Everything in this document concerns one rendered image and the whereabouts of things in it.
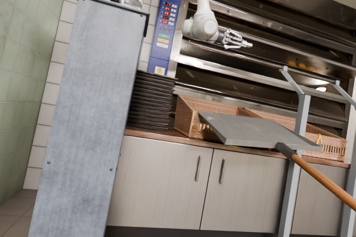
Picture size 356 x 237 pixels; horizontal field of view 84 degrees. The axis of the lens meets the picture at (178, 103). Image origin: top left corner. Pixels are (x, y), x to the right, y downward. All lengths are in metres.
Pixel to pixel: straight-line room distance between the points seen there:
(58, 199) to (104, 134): 0.22
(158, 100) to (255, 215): 0.88
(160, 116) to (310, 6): 1.88
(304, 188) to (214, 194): 0.61
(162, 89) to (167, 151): 0.37
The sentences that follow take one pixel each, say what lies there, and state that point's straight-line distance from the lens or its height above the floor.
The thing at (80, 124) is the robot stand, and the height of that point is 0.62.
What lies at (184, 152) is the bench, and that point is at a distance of 1.09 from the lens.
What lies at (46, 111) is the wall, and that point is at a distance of 1.66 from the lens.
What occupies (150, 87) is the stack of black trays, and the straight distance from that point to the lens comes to 1.18.
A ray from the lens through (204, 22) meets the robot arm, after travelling 1.00.
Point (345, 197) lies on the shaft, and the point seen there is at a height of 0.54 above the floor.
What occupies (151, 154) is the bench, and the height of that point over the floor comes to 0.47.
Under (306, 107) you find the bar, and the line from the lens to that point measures 1.40.
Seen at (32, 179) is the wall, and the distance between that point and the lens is 1.78.
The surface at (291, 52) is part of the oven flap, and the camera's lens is 2.01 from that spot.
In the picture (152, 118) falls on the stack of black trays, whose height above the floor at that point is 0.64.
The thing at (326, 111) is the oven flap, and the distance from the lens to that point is 2.44.
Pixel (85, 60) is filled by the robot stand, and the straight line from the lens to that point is 0.66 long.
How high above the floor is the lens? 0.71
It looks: 3 degrees up
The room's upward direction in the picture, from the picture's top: 11 degrees clockwise
